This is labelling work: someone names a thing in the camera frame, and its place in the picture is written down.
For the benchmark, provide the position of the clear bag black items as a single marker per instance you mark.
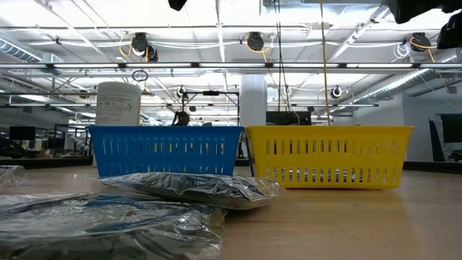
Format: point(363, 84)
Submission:
point(187, 189)

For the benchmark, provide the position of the large clear plastic bag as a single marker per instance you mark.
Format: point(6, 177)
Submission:
point(108, 231)

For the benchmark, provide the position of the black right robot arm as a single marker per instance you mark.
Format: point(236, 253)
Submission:
point(453, 34)

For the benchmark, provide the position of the long ceiling light strip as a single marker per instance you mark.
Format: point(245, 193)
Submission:
point(86, 65)

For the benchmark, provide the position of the person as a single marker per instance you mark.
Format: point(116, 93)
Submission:
point(181, 118)

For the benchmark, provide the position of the white wipes canister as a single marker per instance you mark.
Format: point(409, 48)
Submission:
point(117, 104)

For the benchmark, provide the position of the white column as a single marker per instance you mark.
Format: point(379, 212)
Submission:
point(252, 104)

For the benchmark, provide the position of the black monitor screen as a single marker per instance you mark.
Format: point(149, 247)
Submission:
point(453, 128)

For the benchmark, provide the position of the black leaning panel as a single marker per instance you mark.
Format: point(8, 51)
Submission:
point(436, 144)

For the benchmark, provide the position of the blue plastic slotted basket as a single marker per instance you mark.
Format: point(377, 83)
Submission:
point(162, 155)

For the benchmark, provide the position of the yellow plastic slotted basket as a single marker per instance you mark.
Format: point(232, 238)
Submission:
point(325, 159)

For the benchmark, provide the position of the small black monitor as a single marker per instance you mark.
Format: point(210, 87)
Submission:
point(21, 133)

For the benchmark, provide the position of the silver ventilation duct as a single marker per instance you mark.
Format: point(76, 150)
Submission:
point(408, 81)
point(18, 50)

